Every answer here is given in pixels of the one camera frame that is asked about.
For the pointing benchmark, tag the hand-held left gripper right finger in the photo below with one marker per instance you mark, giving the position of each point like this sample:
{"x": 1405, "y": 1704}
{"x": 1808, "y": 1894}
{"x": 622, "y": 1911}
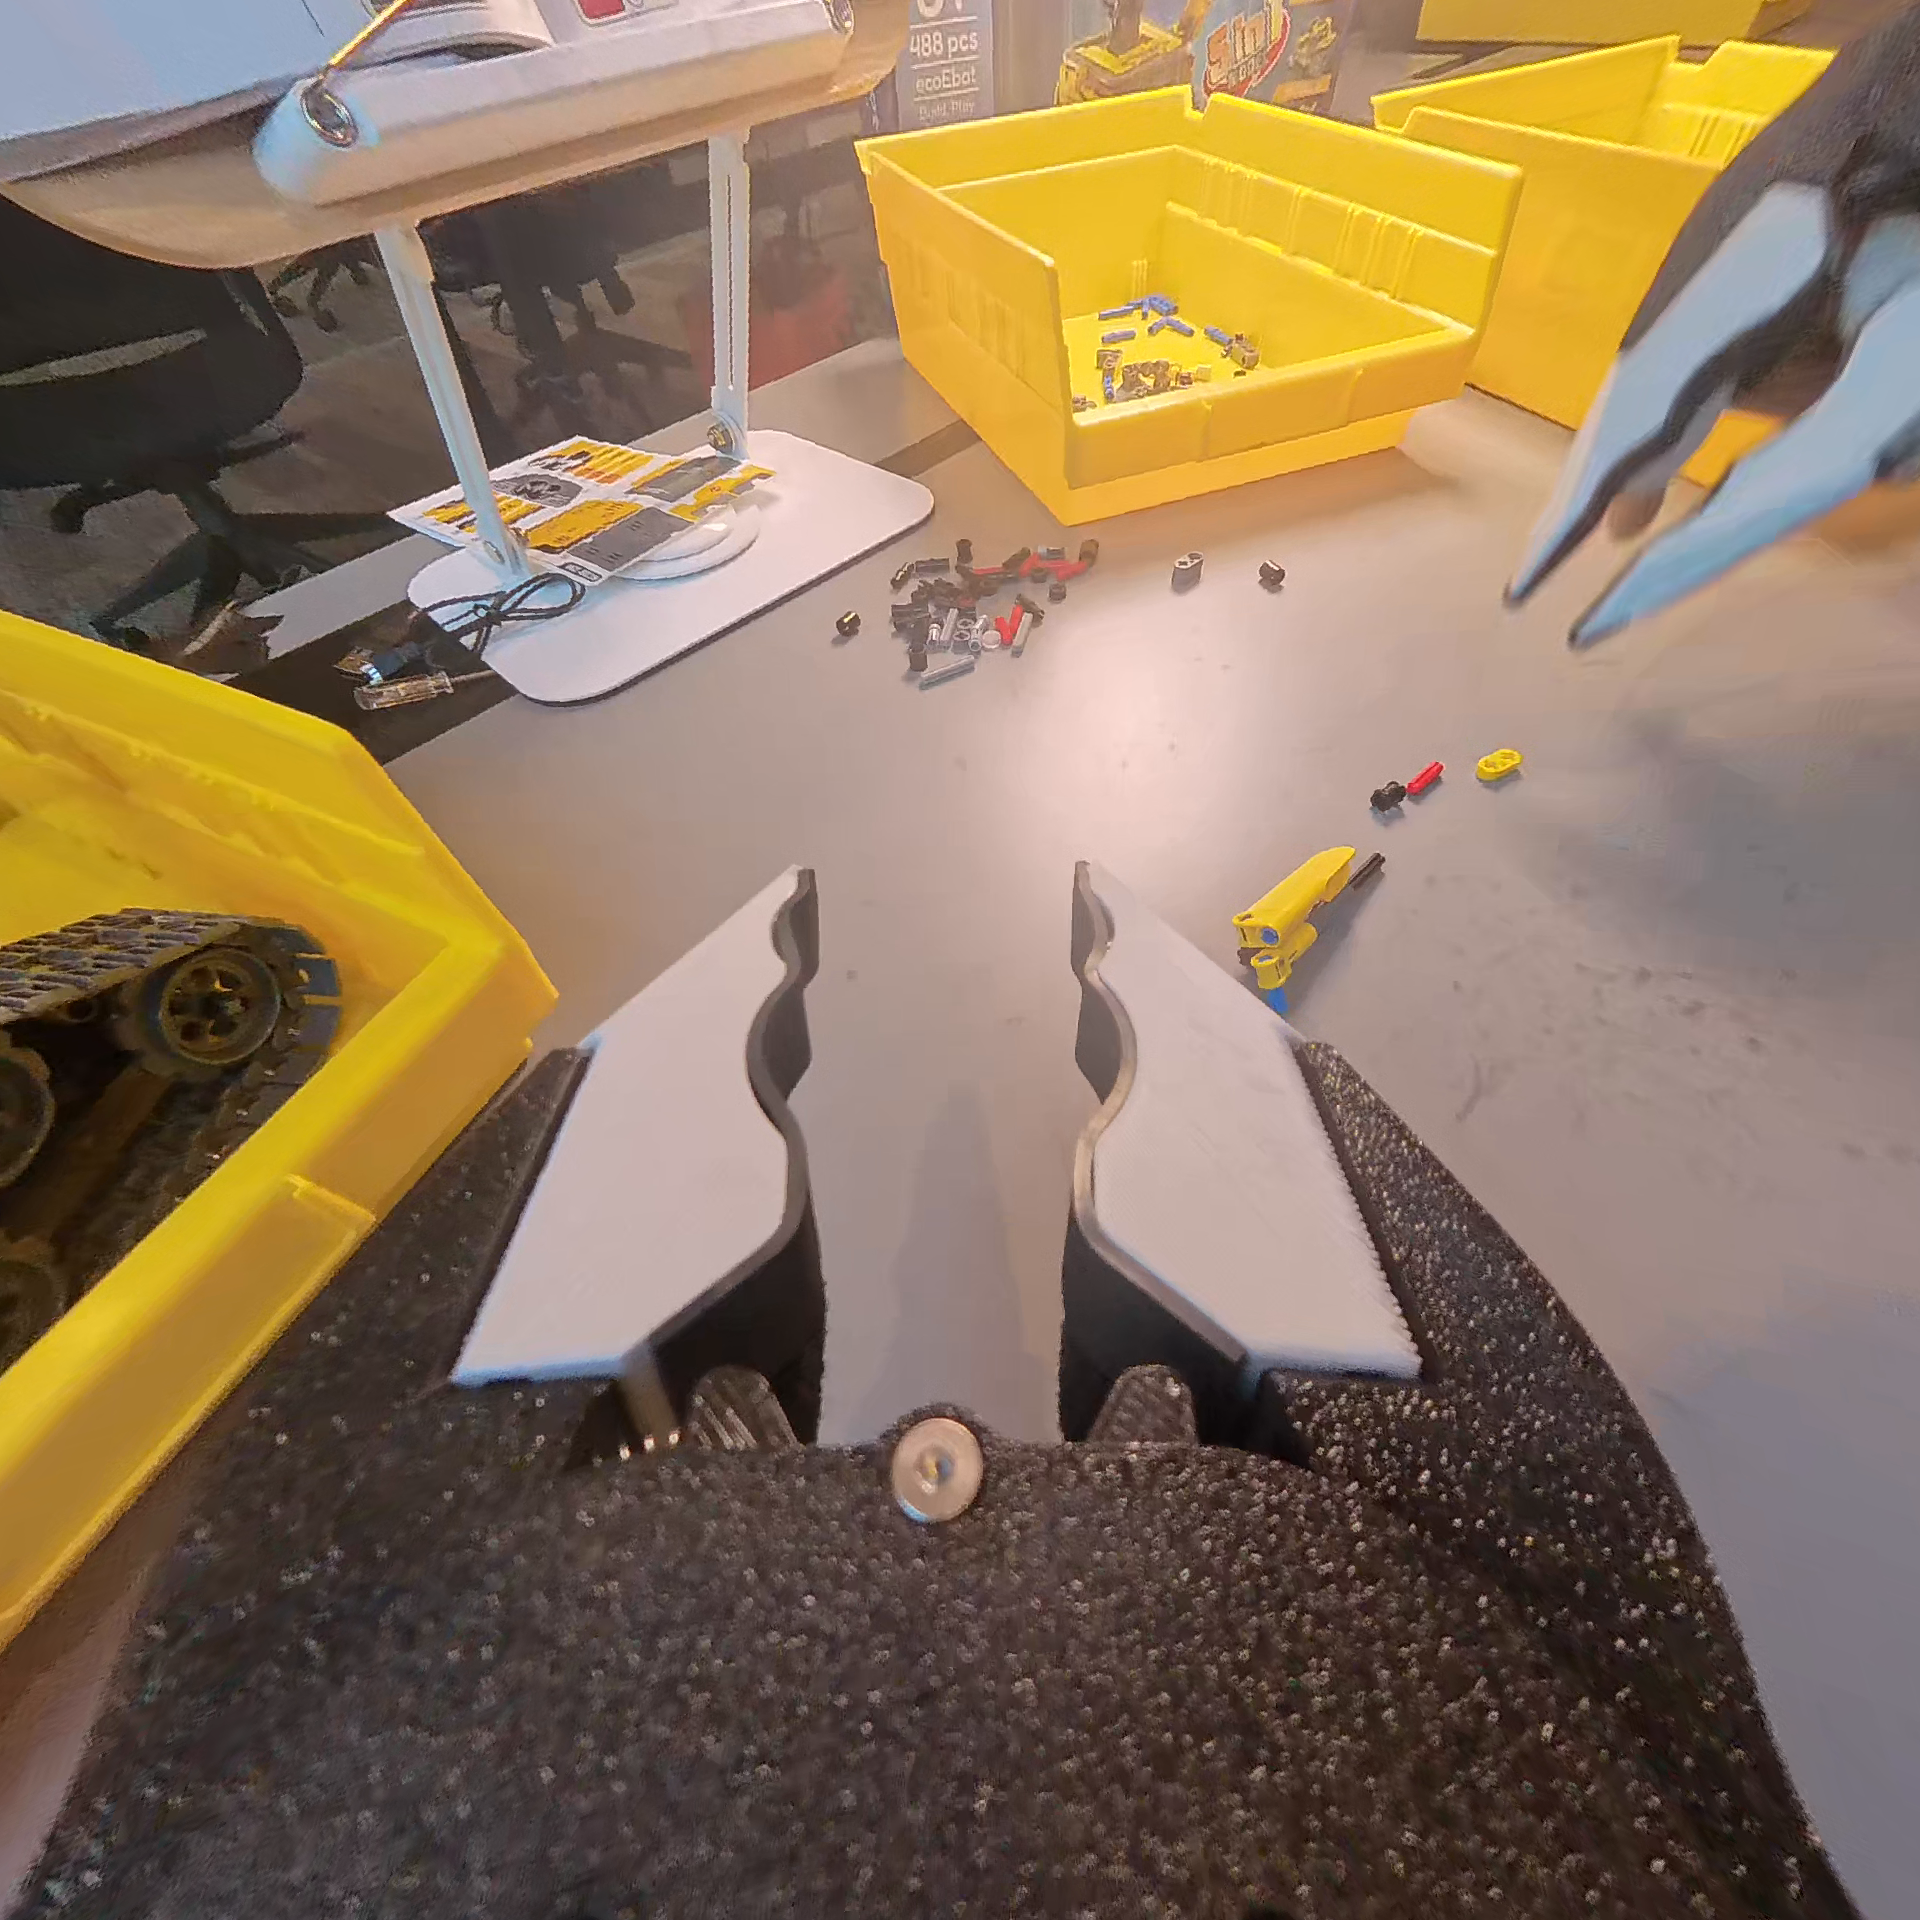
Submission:
{"x": 1245, "y": 1200}

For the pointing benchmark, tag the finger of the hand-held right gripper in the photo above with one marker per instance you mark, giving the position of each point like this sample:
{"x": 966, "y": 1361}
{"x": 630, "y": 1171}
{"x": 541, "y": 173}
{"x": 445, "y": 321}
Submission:
{"x": 1801, "y": 449}
{"x": 1694, "y": 330}

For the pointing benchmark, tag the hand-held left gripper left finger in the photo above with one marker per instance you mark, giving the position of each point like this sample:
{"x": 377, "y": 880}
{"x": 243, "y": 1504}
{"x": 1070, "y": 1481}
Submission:
{"x": 647, "y": 1200}

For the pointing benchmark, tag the yellow brick arm with axle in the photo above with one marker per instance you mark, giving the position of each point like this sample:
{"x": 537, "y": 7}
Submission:
{"x": 1289, "y": 900}

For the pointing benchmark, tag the small yellow two-hole beam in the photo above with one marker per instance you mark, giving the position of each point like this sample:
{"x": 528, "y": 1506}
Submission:
{"x": 1488, "y": 764}

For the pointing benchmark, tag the grey desk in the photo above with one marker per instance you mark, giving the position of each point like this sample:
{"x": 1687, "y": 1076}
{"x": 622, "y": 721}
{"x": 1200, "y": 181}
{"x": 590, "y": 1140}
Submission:
{"x": 1574, "y": 1123}

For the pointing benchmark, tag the yellow tracked brick robot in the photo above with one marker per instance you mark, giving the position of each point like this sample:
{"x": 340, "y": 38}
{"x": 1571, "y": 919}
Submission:
{"x": 208, "y": 1004}

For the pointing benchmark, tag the heap of blue tan pieces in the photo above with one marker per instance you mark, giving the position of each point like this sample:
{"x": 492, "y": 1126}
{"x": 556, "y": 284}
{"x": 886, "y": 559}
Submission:
{"x": 1155, "y": 361}

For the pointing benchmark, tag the pile of black red pieces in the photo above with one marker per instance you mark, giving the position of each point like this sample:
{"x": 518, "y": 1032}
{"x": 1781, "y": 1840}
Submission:
{"x": 959, "y": 602}

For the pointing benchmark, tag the yellow black sticker sheet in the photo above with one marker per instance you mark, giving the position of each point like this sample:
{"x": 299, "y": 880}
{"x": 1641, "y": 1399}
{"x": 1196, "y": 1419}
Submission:
{"x": 602, "y": 517}

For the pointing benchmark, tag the white book stand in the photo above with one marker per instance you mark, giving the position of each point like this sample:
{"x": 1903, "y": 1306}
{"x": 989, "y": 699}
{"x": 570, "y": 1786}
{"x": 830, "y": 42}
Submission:
{"x": 840, "y": 512}

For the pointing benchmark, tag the blue robot kit box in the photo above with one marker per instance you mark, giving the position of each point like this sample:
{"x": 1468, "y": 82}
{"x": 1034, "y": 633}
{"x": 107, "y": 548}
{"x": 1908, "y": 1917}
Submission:
{"x": 959, "y": 62}

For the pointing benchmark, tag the red crate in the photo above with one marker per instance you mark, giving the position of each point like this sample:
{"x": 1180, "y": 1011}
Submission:
{"x": 750, "y": 323}

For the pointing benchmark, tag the large black office chair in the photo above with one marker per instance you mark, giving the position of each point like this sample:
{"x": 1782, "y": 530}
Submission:
{"x": 135, "y": 361}

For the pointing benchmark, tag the open building instruction booklet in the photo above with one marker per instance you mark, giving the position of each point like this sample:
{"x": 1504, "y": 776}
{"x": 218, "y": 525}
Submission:
{"x": 148, "y": 62}

